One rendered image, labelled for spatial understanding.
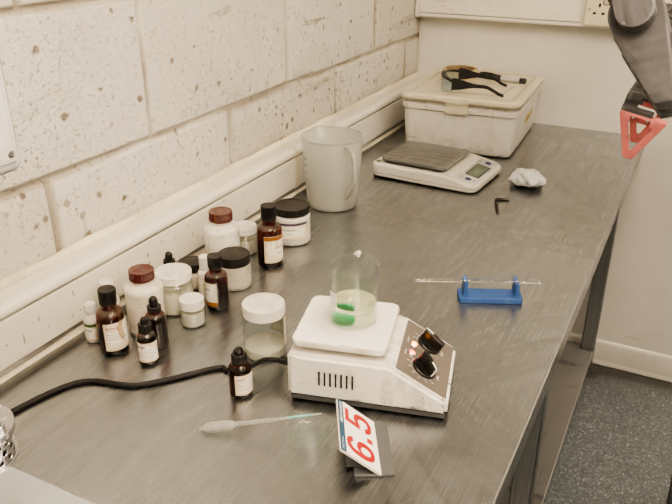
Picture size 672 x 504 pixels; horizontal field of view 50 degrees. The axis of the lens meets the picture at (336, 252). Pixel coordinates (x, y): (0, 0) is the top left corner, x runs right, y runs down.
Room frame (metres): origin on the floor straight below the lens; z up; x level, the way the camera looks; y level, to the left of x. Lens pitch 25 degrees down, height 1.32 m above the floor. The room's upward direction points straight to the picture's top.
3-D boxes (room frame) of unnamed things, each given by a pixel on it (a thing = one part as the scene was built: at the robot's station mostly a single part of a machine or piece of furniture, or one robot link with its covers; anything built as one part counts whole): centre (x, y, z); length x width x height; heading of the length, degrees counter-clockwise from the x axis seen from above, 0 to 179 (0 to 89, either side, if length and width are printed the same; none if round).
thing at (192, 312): (0.95, 0.21, 0.77); 0.04 x 0.04 x 0.04
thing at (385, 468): (0.66, -0.03, 0.77); 0.09 x 0.06 x 0.04; 3
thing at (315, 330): (0.81, -0.02, 0.83); 0.12 x 0.12 x 0.01; 77
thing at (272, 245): (1.15, 0.12, 0.80); 0.04 x 0.04 x 0.11
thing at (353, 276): (0.81, -0.02, 0.88); 0.07 x 0.06 x 0.08; 160
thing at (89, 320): (0.90, 0.35, 0.78); 0.02 x 0.02 x 0.06
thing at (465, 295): (1.02, -0.25, 0.77); 0.10 x 0.03 x 0.04; 88
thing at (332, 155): (1.43, 0.00, 0.82); 0.18 x 0.13 x 0.15; 25
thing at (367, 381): (0.80, -0.04, 0.79); 0.22 x 0.13 x 0.08; 77
